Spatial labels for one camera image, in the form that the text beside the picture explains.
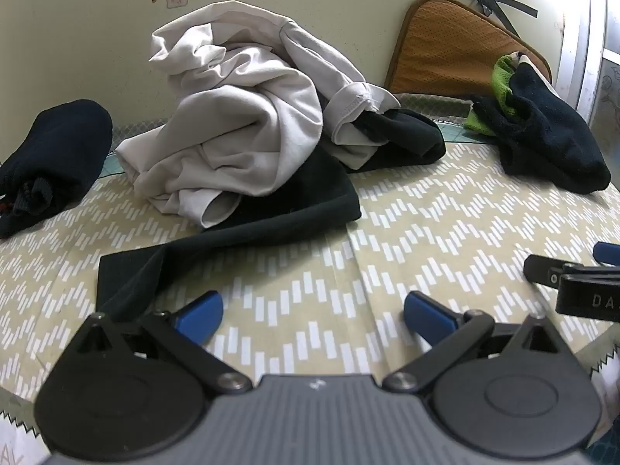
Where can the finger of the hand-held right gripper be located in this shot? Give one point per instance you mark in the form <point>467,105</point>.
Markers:
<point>608,253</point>
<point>547,276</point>

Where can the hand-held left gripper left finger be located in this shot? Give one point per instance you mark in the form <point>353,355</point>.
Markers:
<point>202,316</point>

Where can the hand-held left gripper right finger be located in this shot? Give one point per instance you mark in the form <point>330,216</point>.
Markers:
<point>427,317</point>

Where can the black garment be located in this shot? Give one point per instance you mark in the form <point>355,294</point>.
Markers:
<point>300,193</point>

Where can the white garment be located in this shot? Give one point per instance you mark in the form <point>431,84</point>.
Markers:
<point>232,106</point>

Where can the beige zigzag mat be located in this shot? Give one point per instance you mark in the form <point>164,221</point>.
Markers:
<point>436,232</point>

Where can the black sock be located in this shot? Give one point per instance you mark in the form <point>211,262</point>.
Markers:
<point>547,140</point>

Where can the black fleece cloth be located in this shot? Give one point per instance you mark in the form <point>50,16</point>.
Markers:
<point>411,138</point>

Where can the green cloth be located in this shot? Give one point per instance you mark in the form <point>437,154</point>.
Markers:
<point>501,77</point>

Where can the rolled dark navy cloth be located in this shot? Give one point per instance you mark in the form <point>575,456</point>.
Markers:
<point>53,155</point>

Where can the orange mesh cushion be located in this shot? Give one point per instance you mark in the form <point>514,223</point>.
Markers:
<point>450,48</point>

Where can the white window frame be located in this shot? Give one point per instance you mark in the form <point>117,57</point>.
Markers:
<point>581,48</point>

